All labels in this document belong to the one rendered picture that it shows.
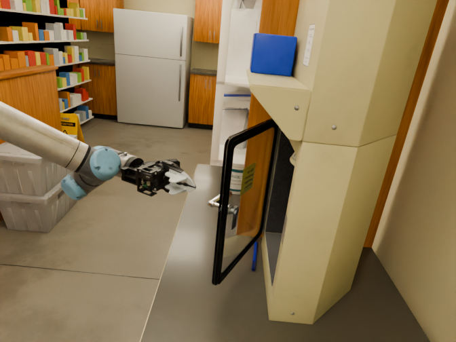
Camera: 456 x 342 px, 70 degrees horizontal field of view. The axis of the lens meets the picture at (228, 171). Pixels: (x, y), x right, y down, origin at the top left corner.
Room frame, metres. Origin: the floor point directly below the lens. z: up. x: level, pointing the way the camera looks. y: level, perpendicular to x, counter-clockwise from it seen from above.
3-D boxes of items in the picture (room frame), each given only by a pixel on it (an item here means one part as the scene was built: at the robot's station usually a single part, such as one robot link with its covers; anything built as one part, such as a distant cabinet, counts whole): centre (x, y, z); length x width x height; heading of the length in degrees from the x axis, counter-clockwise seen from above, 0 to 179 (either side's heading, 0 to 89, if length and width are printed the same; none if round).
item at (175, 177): (0.81, 0.13, 1.22); 0.09 x 0.06 x 0.03; 63
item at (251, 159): (0.79, -0.06, 1.19); 0.30 x 0.01 x 0.40; 153
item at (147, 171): (0.85, 0.23, 1.20); 0.12 x 0.09 x 0.08; 63
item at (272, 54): (0.88, -0.08, 1.56); 0.10 x 0.10 x 0.09; 0
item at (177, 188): (0.81, 0.13, 1.19); 0.09 x 0.06 x 0.03; 63
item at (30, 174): (2.43, 1.54, 0.49); 0.60 x 0.42 x 0.33; 0
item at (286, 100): (0.78, -0.08, 1.46); 0.32 x 0.12 x 0.10; 0
